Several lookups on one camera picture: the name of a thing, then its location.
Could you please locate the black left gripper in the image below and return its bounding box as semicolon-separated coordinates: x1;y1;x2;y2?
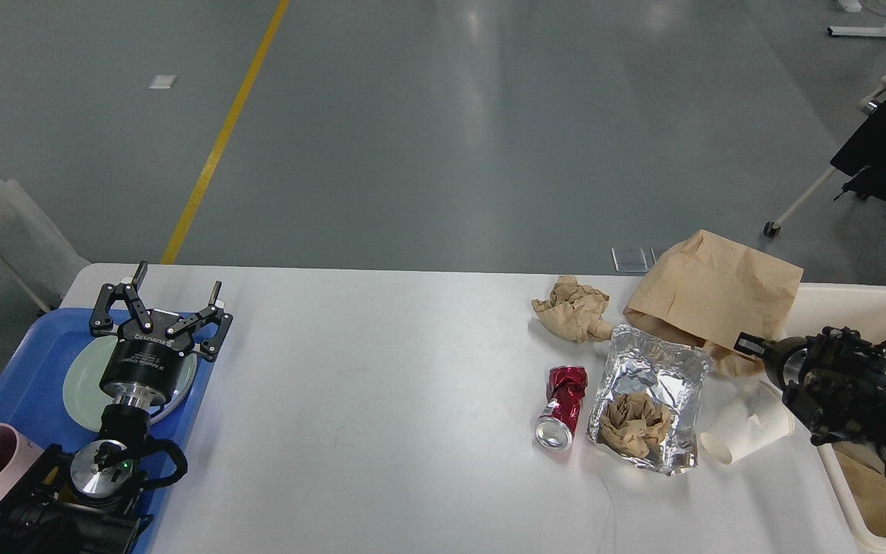
89;261;233;407

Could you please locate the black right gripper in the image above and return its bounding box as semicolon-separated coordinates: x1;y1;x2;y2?
734;332;810;390

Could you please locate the green plate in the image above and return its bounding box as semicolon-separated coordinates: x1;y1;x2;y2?
62;335;199;432

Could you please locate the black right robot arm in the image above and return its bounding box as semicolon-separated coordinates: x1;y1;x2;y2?
734;326;886;479

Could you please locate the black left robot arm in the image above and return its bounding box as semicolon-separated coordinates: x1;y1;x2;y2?
0;262;233;553

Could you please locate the small white paper cup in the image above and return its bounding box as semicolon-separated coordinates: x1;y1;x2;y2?
699;381;795;464

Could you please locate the silver foil bag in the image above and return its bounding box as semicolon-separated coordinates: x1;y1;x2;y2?
586;324;714;476

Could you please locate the crumpled paper on foil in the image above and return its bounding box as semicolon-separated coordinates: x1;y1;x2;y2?
595;392;674;459

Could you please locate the beige plastic bin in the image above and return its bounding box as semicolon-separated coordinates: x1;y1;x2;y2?
784;283;886;553

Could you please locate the crumpled brown paper ball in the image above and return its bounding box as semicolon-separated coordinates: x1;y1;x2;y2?
531;275;615;343

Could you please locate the crushed red soda can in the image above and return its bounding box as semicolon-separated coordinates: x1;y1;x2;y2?
535;365;588;452

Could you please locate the person in white trousers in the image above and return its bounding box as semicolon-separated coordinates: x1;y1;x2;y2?
0;179;89;298

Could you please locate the white wheeled rack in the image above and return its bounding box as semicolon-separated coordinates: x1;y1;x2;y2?
763;8;886;239

